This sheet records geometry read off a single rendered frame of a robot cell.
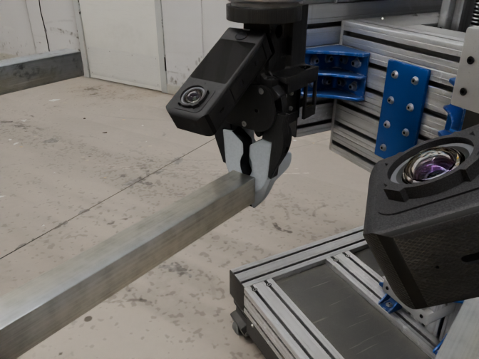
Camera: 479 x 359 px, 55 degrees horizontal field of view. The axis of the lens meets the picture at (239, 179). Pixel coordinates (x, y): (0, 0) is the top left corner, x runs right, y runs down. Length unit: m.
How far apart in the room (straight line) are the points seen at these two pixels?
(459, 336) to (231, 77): 0.26
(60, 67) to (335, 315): 0.94
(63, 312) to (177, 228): 0.11
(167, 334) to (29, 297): 1.17
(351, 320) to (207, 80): 0.96
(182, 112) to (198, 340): 1.15
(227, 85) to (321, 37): 0.53
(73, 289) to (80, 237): 1.65
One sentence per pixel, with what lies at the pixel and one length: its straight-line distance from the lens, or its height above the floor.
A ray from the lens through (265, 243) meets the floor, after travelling 1.86.
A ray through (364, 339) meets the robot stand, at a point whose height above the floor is 0.21.
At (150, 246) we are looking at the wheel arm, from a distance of 0.39.
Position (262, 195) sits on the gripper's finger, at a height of 0.84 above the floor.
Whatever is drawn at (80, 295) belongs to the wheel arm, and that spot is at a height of 0.85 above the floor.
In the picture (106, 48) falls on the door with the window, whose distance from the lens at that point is 4.17.
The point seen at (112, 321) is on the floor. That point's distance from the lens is 1.58.
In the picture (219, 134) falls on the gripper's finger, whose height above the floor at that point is 0.90.
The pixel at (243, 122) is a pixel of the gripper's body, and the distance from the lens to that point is 0.46.
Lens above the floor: 1.08
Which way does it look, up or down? 27 degrees down
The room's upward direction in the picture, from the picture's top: straight up
